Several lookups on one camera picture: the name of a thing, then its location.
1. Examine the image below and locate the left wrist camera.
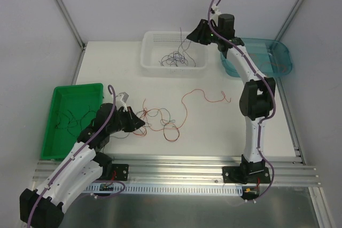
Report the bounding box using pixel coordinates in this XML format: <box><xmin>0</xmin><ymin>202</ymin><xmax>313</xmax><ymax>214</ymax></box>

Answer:
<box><xmin>116</xmin><ymin>92</ymin><xmax>129</xmax><ymax>106</ymax></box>

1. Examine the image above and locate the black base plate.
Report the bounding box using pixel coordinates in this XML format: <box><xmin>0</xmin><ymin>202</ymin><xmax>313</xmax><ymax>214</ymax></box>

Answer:
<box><xmin>110</xmin><ymin>164</ymin><xmax>129</xmax><ymax>181</ymax></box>
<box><xmin>222</xmin><ymin>166</ymin><xmax>271</xmax><ymax>185</ymax></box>

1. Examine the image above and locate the aluminium mounting rail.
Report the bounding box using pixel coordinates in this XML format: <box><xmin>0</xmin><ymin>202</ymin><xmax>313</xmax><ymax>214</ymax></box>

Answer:
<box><xmin>32</xmin><ymin>154</ymin><xmax>321</xmax><ymax>187</ymax></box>

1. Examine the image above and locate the white perforated basket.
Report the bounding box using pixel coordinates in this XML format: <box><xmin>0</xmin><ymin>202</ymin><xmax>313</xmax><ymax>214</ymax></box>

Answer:
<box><xmin>140</xmin><ymin>30</ymin><xmax>208</xmax><ymax>78</ymax></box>

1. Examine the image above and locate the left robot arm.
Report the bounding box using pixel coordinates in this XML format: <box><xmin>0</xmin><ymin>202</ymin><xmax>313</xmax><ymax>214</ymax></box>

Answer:
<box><xmin>19</xmin><ymin>103</ymin><xmax>145</xmax><ymax>227</ymax></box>

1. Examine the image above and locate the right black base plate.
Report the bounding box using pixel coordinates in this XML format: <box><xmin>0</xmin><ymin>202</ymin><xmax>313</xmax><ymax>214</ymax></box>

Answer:
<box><xmin>222</xmin><ymin>166</ymin><xmax>271</xmax><ymax>185</ymax></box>

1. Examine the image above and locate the green plastic tray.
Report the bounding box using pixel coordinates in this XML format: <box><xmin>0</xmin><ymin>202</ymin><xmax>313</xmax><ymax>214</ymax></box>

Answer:
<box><xmin>41</xmin><ymin>83</ymin><xmax>104</xmax><ymax>160</ymax></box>

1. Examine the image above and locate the purple thin wire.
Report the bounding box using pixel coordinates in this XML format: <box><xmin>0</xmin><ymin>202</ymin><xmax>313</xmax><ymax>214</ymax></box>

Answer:
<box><xmin>159</xmin><ymin>27</ymin><xmax>198</xmax><ymax>68</ymax></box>

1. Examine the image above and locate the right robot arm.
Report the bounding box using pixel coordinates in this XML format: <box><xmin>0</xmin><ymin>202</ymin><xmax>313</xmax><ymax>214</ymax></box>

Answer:
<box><xmin>187</xmin><ymin>14</ymin><xmax>276</xmax><ymax>184</ymax></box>

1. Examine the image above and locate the right aluminium frame post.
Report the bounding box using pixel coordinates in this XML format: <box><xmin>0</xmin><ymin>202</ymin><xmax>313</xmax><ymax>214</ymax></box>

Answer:
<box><xmin>274</xmin><ymin>0</ymin><xmax>305</xmax><ymax>41</ymax></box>

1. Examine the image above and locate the left aluminium frame post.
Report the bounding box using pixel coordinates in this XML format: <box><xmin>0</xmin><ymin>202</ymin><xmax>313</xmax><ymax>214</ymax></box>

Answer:
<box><xmin>54</xmin><ymin>0</ymin><xmax>86</xmax><ymax>50</ymax></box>

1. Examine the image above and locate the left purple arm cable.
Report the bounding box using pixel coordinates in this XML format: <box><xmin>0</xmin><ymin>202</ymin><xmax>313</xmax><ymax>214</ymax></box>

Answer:
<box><xmin>26</xmin><ymin>84</ymin><xmax>126</xmax><ymax>228</ymax></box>

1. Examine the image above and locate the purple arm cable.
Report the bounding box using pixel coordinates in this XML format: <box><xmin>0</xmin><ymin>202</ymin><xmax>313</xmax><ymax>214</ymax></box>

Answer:
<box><xmin>207</xmin><ymin>0</ymin><xmax>277</xmax><ymax>206</ymax></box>
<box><xmin>26</xmin><ymin>84</ymin><xmax>126</xmax><ymax>228</ymax></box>

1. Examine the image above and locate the separated dark grey wire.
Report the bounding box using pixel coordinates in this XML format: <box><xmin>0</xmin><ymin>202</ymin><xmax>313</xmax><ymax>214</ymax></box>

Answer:
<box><xmin>55</xmin><ymin>106</ymin><xmax>98</xmax><ymax>137</ymax></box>

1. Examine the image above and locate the white slotted cable duct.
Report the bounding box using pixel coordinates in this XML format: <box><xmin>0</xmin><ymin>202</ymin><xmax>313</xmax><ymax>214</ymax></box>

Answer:
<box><xmin>83</xmin><ymin>182</ymin><xmax>243</xmax><ymax>196</ymax></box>

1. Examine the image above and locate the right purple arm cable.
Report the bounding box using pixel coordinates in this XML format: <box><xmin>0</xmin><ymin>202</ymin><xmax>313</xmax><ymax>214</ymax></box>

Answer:
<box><xmin>207</xmin><ymin>0</ymin><xmax>277</xmax><ymax>206</ymax></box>

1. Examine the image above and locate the teal transparent container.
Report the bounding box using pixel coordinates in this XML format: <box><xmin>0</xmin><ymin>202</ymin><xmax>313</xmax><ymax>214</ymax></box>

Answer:
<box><xmin>220</xmin><ymin>37</ymin><xmax>293</xmax><ymax>78</ymax></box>

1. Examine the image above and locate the orange wire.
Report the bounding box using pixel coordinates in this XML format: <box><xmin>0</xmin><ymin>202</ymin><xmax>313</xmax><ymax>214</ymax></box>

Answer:
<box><xmin>251</xmin><ymin>53</ymin><xmax>291</xmax><ymax>73</ymax></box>
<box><xmin>133</xmin><ymin>88</ymin><xmax>232</xmax><ymax>143</ymax></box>

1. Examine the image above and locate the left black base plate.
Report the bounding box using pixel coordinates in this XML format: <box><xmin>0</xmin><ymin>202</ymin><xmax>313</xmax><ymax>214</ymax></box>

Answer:
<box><xmin>110</xmin><ymin>164</ymin><xmax>129</xmax><ymax>181</ymax></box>

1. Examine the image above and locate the aluminium frame post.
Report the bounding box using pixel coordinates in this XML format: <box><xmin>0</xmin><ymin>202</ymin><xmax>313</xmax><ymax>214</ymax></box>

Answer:
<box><xmin>54</xmin><ymin>0</ymin><xmax>86</xmax><ymax>50</ymax></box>
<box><xmin>274</xmin><ymin>0</ymin><xmax>305</xmax><ymax>41</ymax></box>

